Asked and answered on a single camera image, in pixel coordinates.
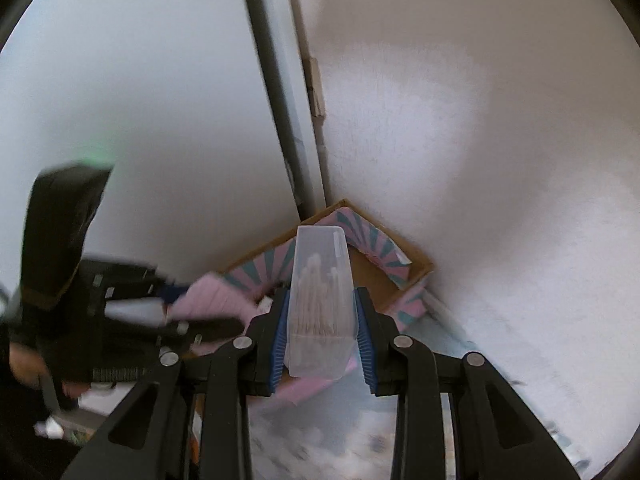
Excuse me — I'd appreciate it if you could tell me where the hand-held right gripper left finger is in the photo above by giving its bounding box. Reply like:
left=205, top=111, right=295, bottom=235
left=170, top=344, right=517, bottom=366
left=60, top=287, right=291, bottom=480

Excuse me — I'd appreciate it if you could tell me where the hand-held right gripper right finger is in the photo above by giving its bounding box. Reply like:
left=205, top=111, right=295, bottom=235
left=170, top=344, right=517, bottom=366
left=354, top=287, right=591, bottom=480

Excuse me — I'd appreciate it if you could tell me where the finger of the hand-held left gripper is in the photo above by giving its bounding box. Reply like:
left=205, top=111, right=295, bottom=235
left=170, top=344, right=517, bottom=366
left=150, top=280, right=193, bottom=308
left=165, top=316, right=248, bottom=343

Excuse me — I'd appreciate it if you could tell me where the pink towel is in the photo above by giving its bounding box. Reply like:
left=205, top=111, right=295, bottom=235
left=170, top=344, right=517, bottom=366
left=167, top=272, right=256, bottom=325

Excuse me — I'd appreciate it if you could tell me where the clear cotton swab box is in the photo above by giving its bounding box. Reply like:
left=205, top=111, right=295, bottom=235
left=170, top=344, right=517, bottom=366
left=284, top=225, right=357, bottom=380

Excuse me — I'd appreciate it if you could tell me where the cardboard box with striped lining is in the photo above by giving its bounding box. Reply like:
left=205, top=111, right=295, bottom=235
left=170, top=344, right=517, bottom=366
left=220, top=199, right=436, bottom=406

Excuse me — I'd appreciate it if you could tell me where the person's left hand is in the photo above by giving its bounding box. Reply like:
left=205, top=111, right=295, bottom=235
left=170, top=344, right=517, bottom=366
left=7, top=347, right=53, bottom=391

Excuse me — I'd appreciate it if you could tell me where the small white object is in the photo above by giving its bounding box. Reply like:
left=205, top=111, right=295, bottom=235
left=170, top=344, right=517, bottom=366
left=34, top=420, right=66, bottom=441

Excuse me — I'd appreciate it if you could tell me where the door hinge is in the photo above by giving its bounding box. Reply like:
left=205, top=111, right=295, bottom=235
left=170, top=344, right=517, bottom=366
left=305, top=57, right=326, bottom=121

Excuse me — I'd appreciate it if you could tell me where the white door frame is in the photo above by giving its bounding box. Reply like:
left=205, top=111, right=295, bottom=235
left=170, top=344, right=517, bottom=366
left=237, top=0, right=326, bottom=216

